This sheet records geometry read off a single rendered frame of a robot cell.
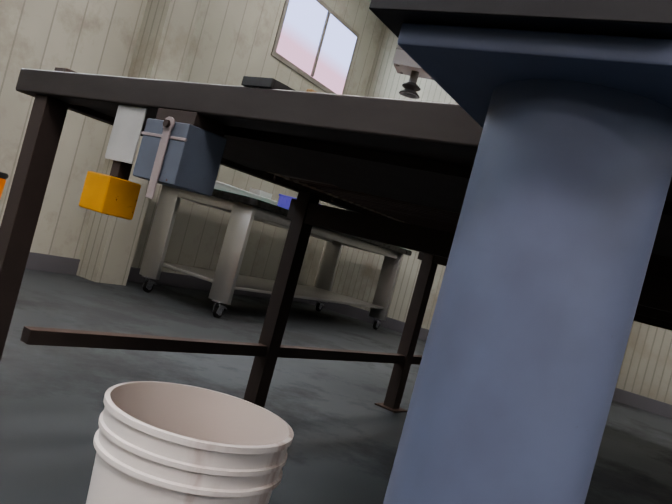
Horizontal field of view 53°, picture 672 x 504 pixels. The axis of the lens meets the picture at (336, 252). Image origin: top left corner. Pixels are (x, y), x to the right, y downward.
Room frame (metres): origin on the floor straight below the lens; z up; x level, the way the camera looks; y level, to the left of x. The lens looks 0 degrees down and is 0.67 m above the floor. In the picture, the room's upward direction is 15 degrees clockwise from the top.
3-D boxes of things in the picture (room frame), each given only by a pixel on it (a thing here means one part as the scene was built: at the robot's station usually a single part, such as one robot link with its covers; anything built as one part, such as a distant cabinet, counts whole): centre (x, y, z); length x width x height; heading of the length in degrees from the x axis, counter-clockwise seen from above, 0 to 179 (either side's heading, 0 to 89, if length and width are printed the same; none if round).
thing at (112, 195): (1.45, 0.50, 0.74); 0.09 x 0.08 x 0.24; 53
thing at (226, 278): (6.08, 0.35, 0.51); 2.82 x 1.11 x 1.03; 150
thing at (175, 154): (1.35, 0.35, 0.77); 0.14 x 0.11 x 0.18; 53
